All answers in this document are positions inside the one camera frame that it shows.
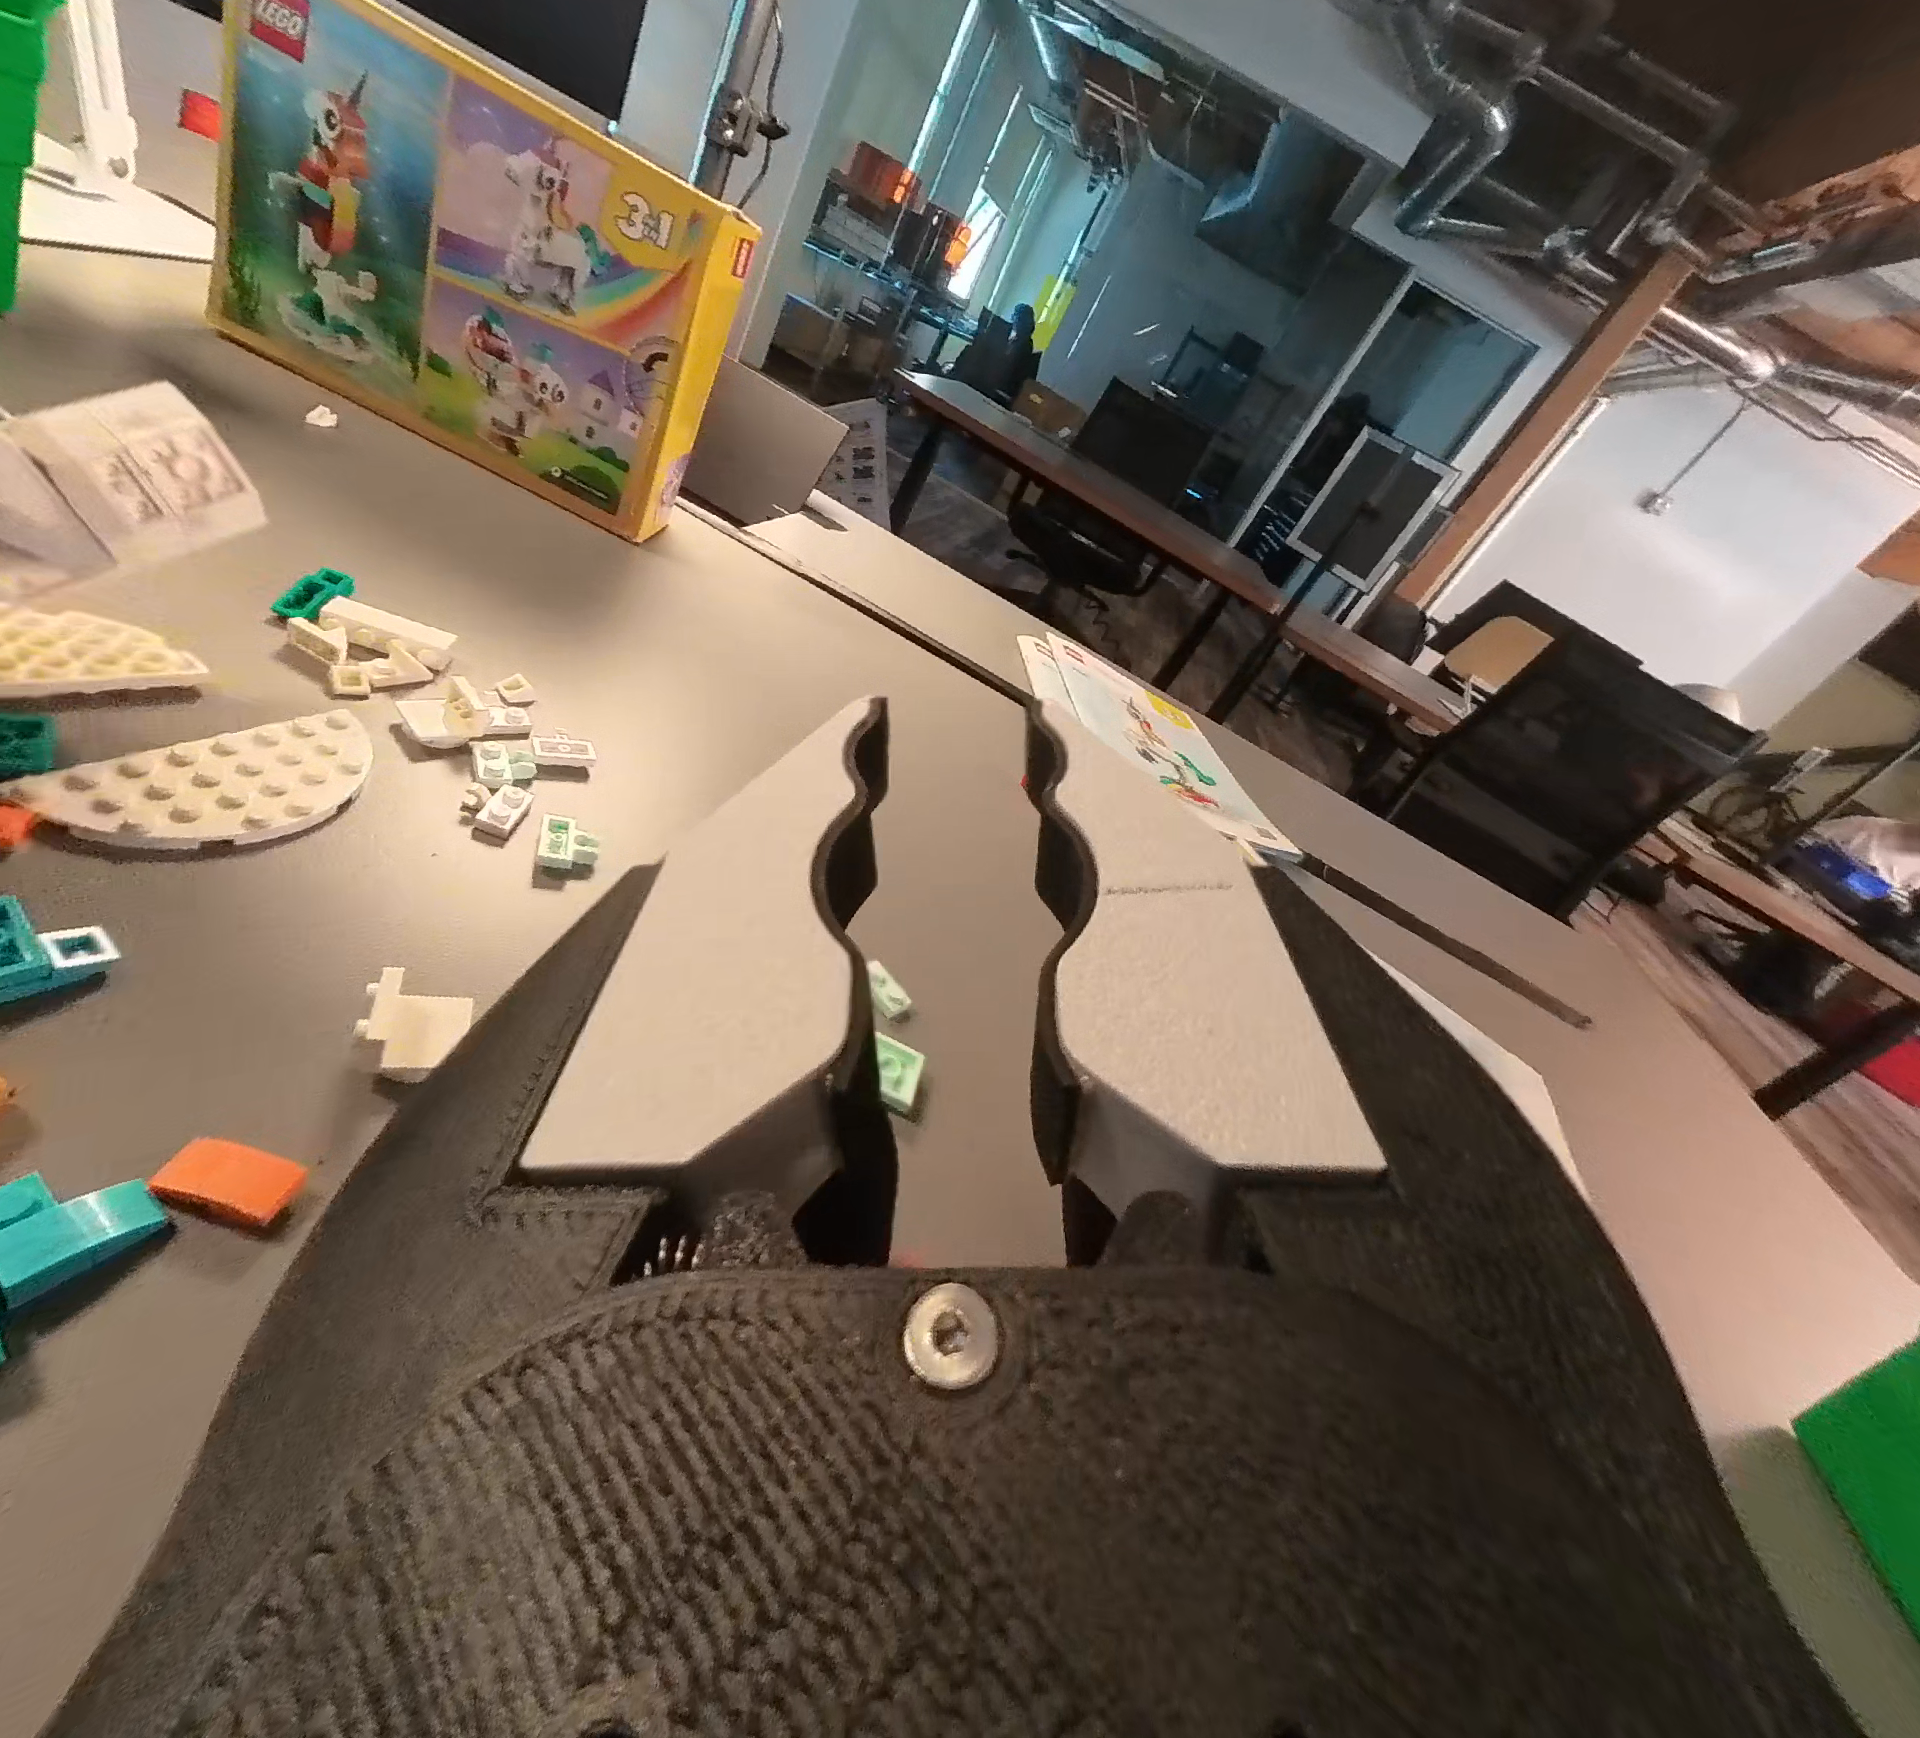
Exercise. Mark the teal lego piece with hole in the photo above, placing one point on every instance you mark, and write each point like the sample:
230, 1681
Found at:
45, 961

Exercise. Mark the wooden beam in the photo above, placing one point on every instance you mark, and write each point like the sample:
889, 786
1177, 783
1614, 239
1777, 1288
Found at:
1577, 418

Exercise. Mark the long white lego brick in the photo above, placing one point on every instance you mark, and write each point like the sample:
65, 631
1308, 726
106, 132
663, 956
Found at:
391, 627

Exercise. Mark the white monitor stand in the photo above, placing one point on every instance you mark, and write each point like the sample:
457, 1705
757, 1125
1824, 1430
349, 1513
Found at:
91, 43

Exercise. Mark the black office chair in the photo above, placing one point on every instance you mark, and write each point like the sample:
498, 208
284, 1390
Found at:
1073, 553

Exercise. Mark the grey laptop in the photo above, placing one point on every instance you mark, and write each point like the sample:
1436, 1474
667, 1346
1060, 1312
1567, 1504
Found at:
757, 449

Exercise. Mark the lego instruction booklet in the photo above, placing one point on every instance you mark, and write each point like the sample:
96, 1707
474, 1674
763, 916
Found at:
1156, 748

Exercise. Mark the small teal lego brick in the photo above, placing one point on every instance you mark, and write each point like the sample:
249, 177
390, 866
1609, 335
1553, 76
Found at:
22, 745

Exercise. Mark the metal pole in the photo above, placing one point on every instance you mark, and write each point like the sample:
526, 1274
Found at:
745, 43

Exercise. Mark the long wooden table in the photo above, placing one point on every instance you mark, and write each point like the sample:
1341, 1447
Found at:
1140, 509

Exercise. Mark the white wedge lego plate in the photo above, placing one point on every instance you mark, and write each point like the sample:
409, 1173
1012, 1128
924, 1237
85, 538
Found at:
91, 654

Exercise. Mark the clear bag of white pieces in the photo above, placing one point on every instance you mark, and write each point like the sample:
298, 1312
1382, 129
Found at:
134, 478

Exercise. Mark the green plastic bin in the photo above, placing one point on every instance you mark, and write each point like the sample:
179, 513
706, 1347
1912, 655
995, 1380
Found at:
15, 132

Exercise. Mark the cluster of small white lego pieces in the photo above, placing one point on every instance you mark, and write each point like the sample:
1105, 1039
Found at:
465, 726

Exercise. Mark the green lego baseplate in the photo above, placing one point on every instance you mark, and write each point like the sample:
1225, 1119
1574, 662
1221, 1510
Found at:
1869, 1460

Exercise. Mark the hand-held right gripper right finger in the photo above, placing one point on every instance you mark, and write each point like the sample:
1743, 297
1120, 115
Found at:
1200, 1017

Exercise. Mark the white lego bracket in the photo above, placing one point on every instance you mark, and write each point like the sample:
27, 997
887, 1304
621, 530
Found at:
409, 1026

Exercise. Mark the small orange lego piece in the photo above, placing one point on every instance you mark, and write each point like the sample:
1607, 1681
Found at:
12, 825

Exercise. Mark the metal ceiling ducts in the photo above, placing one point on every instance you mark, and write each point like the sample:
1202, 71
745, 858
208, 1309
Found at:
1478, 43

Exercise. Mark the white half-round lego plate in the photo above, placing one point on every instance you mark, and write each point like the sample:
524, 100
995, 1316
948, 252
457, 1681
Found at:
211, 786

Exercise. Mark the orange curved lego tile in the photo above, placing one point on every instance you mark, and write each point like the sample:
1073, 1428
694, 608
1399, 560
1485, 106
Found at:
228, 1180

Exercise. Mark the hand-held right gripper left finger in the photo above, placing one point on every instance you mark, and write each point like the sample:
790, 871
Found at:
706, 1003

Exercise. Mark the black mesh chair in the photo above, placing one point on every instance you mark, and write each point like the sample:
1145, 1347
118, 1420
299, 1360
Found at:
1591, 748

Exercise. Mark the mint lego plate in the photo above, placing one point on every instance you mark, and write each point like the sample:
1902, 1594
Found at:
900, 1075
565, 850
891, 994

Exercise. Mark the white framed panel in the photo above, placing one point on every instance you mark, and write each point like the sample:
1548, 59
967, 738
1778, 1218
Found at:
1372, 509

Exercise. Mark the dark green lego plate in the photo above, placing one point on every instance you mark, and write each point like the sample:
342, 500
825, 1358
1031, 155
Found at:
307, 592

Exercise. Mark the yellow lego set box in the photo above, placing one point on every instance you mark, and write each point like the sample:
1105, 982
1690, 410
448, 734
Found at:
451, 252

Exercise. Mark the long teal lego brick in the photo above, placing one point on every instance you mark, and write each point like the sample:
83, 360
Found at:
83, 1236

